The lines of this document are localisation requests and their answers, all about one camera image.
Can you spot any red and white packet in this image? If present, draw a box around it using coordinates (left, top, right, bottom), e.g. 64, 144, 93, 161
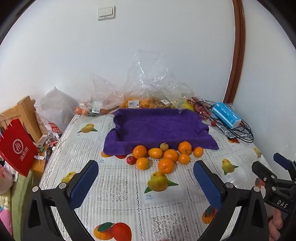
47, 120, 63, 135

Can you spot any white plastic bag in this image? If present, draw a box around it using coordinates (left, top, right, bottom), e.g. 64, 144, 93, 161
40, 86, 78, 139

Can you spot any green bedsheet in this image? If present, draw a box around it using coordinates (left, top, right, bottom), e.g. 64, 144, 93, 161
10, 171, 41, 237

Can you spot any brown wooden door frame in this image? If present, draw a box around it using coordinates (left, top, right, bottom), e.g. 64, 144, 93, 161
223, 0, 246, 105

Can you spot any blue tissue box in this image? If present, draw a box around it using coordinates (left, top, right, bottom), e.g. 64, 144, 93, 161
211, 102, 242, 129

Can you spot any white light switch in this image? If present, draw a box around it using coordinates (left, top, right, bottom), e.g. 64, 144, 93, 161
97, 6, 115, 21

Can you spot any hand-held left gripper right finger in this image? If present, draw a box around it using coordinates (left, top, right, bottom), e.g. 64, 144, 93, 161
193, 160, 270, 241

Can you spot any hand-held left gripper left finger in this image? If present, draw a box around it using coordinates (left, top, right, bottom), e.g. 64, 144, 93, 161
23, 159, 99, 241

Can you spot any clear bag of yellow fruit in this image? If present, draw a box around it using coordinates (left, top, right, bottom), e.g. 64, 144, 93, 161
178, 93, 197, 110

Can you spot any wooden chair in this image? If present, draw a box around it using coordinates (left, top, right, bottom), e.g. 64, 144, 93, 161
0, 96, 43, 144

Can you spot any purple towel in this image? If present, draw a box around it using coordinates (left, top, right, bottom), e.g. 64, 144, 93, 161
103, 108, 219, 158

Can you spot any checkered cloth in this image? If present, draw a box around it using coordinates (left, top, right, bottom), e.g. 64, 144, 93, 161
218, 125, 251, 143

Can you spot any clear bag of longans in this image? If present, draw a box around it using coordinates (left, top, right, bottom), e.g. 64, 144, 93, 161
153, 79, 185, 109

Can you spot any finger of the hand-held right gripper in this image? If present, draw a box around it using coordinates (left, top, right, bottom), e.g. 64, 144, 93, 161
273, 152, 296, 180
252, 161, 281, 186

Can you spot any wooden nightstand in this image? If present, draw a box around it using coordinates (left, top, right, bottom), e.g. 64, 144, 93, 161
30, 158, 47, 179

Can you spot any red paper bag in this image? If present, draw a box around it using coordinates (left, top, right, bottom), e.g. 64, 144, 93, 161
0, 118, 38, 177

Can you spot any pink plush toy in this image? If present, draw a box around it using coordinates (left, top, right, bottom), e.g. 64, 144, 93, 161
0, 162, 13, 194

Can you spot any pink printed cloth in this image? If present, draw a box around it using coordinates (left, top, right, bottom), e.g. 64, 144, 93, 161
0, 195, 12, 234

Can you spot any pile of cherry tomatoes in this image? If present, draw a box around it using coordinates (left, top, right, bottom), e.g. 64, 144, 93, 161
193, 97, 211, 121

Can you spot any clear bag of mandarins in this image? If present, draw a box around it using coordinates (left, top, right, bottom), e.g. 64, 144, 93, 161
74, 75, 125, 116

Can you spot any clear bag of kumquats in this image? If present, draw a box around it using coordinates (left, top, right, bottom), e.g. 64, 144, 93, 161
120, 50, 171, 109

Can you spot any black wire basket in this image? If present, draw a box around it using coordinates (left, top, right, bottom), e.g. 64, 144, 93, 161
188, 97, 254, 143

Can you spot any person's right hand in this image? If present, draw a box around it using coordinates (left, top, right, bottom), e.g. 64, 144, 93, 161
269, 207, 285, 241

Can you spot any fruit printed tablecloth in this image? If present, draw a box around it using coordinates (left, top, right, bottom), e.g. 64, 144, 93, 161
38, 100, 278, 241

